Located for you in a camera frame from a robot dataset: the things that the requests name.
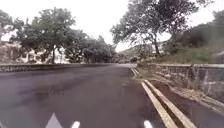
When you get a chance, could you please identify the stone wall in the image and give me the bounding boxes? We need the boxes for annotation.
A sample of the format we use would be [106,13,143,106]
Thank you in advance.
[153,63,224,104]

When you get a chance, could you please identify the grassy bushy slope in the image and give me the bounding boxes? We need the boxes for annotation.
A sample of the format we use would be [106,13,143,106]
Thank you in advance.
[156,9,224,65]

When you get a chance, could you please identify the pale building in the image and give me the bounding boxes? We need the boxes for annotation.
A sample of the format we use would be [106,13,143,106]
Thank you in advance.
[0,41,69,65]

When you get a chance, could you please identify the low roadside wall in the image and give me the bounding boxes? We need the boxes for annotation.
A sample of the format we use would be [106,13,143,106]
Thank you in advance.
[0,62,113,73]

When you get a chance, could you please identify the large leaning tree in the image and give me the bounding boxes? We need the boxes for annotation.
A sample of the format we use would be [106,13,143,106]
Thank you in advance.
[110,0,214,58]

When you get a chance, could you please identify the row of trees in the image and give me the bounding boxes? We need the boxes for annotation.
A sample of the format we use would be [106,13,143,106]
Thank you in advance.
[0,7,117,65]

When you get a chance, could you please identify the grey asphalt road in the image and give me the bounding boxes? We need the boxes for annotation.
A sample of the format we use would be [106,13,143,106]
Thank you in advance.
[0,63,224,128]

